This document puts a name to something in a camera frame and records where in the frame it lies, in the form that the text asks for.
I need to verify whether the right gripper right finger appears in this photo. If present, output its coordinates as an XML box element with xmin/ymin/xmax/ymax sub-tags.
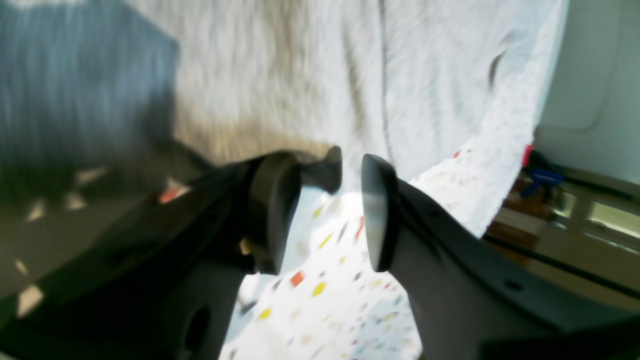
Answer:
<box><xmin>361</xmin><ymin>154</ymin><xmax>639</xmax><ymax>360</ymax></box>

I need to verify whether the grey T-shirt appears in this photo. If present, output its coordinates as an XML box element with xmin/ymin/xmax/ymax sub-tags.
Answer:
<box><xmin>1</xmin><ymin>0</ymin><xmax>566</xmax><ymax>235</ymax></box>

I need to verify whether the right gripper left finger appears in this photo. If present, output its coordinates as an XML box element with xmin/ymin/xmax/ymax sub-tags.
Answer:
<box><xmin>1</xmin><ymin>152</ymin><xmax>302</xmax><ymax>360</ymax></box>

